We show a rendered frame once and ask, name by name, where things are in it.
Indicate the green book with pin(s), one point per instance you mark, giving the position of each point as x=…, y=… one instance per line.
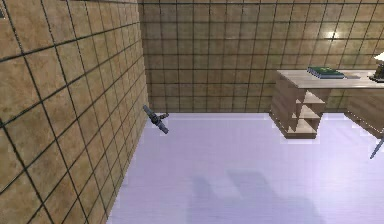
x=325, y=72

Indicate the grey flat card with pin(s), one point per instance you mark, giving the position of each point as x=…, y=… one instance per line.
x=352, y=77

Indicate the light wooden desk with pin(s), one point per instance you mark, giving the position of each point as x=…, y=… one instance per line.
x=300, y=100

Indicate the grey chair leg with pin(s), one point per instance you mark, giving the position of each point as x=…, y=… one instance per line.
x=377, y=148

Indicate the table lamp with white shade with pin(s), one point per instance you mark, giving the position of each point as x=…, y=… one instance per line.
x=379, y=71

